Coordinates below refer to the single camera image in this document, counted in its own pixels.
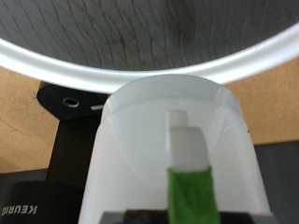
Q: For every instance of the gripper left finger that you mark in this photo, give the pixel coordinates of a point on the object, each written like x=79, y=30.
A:
x=137, y=218

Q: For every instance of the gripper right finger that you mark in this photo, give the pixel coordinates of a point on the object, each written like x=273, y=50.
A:
x=246, y=219

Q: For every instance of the white two-tier turntable shelf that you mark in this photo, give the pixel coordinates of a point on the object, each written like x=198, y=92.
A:
x=140, y=37

